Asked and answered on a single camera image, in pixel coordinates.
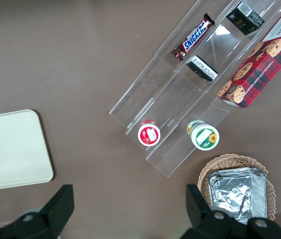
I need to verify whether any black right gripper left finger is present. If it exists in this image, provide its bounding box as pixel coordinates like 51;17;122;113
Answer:
0;184;75;239

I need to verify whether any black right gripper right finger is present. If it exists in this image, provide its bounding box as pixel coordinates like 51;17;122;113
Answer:
185;183;281;239

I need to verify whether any light tan wicker basket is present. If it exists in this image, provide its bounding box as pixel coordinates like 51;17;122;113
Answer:
197;153;276;221

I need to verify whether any cream rectangular plastic tray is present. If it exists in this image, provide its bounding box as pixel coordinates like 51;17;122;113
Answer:
0;109;54;193

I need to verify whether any silver foil container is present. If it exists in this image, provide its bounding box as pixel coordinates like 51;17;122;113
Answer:
207;167;268;225

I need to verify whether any jar with green sunflower lid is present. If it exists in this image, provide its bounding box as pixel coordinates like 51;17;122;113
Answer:
186;119;220;151

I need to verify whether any jar with red lid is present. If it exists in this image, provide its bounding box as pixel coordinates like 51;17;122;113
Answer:
138;119;161;146

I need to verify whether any clear acrylic stepped display rack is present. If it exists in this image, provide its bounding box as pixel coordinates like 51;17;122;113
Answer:
108;0;281;178

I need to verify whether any small black silver packet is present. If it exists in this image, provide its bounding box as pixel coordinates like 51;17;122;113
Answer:
185;55;219;83

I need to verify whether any red tartan cookie box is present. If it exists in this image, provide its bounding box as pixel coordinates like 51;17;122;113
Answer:
217;2;281;110

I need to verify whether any Snickers chocolate bar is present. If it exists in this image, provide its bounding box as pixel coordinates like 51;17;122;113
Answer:
171;13;216;62

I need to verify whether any black box with gold print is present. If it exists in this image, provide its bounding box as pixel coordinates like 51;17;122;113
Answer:
226;0;266;36

